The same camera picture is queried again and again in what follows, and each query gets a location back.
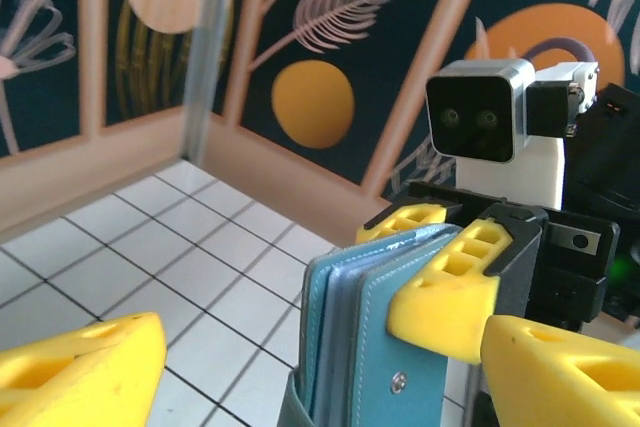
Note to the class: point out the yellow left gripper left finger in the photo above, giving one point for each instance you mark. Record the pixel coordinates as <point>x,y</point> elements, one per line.
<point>75,377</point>

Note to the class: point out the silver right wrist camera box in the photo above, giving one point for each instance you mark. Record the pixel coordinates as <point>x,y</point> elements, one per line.
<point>472,112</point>

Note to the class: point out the aluminium frame post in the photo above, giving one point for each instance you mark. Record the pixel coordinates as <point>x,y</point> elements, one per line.
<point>205,72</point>

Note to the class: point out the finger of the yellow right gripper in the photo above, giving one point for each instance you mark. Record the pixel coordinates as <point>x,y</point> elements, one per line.
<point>400,221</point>
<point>440,312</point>

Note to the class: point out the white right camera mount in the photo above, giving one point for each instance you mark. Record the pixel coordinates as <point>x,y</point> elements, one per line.
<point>510,182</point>

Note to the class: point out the blue-grey cloth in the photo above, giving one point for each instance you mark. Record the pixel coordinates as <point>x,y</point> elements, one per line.
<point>380,347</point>

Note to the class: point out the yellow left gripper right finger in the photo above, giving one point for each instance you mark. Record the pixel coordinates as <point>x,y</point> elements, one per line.
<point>560,377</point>

